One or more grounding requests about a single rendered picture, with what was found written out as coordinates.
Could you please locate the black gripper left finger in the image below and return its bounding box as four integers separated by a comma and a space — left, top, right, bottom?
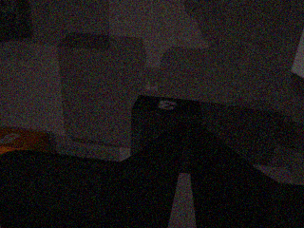
0, 123, 185, 228

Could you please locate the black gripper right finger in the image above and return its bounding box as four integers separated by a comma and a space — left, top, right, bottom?
190, 125, 304, 228

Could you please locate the orange block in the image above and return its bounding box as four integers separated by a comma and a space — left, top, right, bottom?
0, 127, 49, 155

